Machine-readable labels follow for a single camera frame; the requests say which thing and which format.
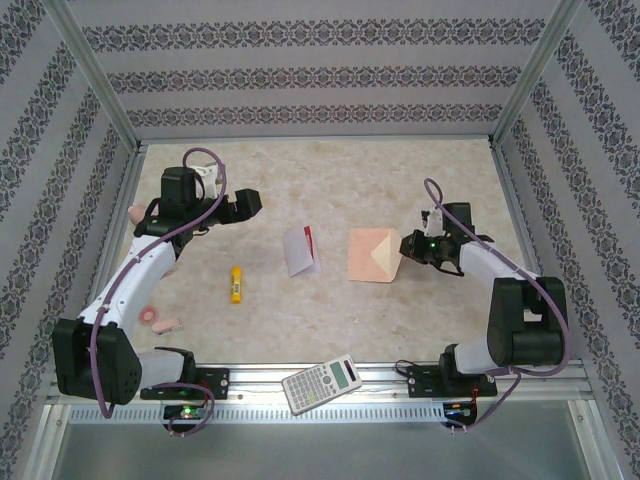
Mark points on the red and white letter card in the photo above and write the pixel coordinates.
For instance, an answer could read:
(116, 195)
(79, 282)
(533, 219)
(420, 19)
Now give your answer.
(300, 252)

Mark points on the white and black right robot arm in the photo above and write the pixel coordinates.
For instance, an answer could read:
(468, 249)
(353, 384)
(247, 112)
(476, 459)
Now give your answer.
(525, 325)

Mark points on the thin aluminium back rail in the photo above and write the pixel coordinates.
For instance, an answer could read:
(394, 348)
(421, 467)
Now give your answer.
(320, 138)

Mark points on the grey scientific calculator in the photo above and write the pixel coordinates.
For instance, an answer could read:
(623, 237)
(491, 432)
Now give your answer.
(320, 385)

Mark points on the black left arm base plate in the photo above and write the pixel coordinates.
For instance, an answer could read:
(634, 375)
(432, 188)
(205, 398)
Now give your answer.
(220, 382)

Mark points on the aluminium frame post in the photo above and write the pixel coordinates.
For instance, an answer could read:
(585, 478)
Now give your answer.
(95, 75)
(531, 75)

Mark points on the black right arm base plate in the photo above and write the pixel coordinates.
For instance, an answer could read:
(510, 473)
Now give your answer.
(422, 385)

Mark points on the aluminium frame leg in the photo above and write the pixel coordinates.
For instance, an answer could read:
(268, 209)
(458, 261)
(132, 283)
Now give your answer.
(47, 440)
(592, 440)

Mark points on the small pink stapler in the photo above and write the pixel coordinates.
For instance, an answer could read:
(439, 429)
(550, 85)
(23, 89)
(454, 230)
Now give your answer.
(170, 326)

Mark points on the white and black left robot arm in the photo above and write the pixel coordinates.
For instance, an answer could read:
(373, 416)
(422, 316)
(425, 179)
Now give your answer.
(135, 280)

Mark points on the pink paper envelope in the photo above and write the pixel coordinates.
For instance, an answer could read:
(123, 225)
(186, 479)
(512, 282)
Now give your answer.
(365, 255)

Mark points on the grey metal shelf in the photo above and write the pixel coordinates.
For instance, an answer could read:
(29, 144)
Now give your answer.
(320, 455)

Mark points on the aluminium front rail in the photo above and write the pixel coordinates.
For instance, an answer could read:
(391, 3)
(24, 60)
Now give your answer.
(260, 374)

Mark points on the pink pencil sharpener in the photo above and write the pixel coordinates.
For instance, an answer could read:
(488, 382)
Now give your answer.
(137, 214)

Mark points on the yellow glue stick cap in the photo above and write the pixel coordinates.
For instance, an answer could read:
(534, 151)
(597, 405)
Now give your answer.
(237, 270)

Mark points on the pink tape roll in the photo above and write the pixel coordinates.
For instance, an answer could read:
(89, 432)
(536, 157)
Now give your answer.
(142, 316)

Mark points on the yellow glue stick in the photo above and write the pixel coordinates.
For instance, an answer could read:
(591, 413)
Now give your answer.
(237, 290)

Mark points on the aluminium side rail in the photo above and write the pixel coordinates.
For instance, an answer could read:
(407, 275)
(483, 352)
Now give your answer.
(513, 200)
(112, 250)

